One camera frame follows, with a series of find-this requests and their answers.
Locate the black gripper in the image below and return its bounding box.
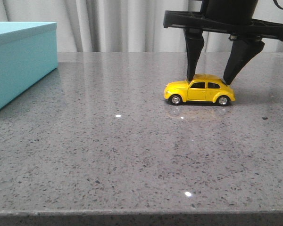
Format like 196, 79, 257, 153
163, 0, 283, 85

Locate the yellow toy beetle car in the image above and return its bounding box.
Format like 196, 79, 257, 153
164, 74, 236, 106

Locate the light blue box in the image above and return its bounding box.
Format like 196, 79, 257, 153
0, 22, 58, 109

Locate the grey curtain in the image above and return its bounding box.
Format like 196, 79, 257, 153
0, 0, 283, 53

